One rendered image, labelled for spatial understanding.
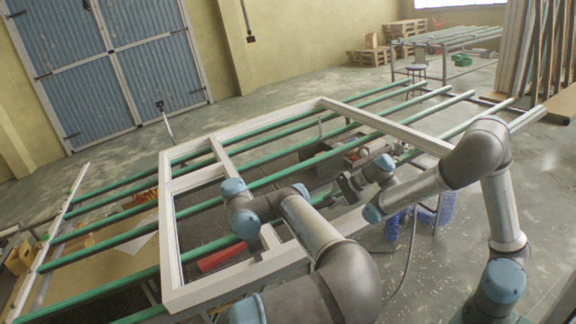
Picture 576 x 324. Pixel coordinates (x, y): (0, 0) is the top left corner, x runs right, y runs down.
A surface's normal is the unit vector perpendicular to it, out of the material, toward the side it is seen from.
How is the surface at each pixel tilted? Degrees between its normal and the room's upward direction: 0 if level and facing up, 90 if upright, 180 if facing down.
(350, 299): 30
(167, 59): 90
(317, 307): 21
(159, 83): 90
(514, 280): 8
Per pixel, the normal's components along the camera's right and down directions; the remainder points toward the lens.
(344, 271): -0.04, -0.95
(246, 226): 0.29, 0.38
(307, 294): -0.21, -0.86
